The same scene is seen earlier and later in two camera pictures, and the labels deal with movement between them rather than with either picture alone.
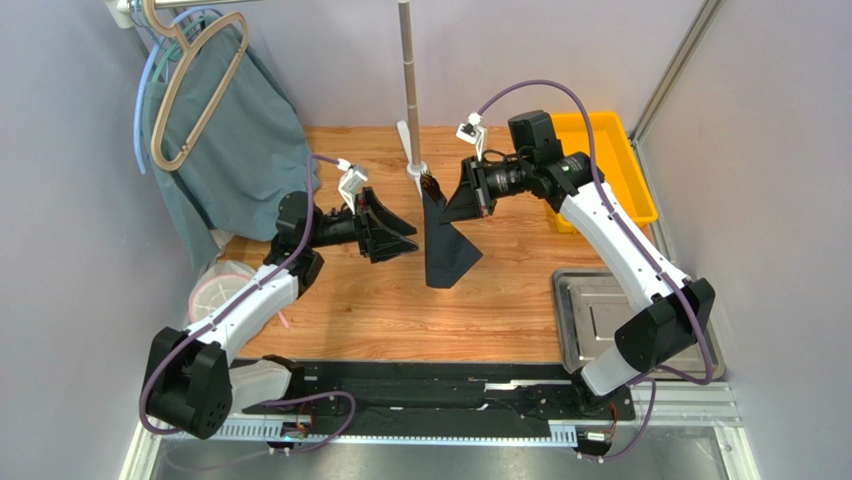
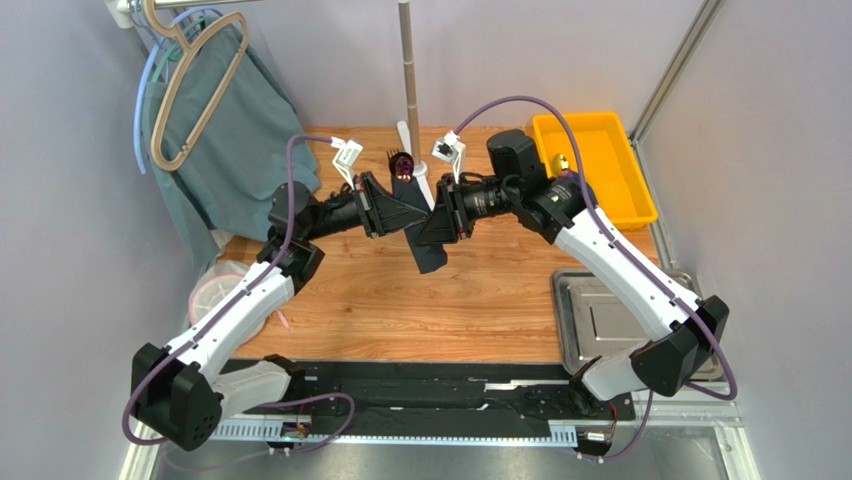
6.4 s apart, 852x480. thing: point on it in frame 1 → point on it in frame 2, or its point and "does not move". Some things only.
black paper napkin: (449, 254) → (428, 256)
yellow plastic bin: (617, 164) does not move
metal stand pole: (409, 77) does not move
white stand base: (413, 172) does not move
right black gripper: (480, 189) → (450, 210)
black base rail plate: (433, 389) does not move
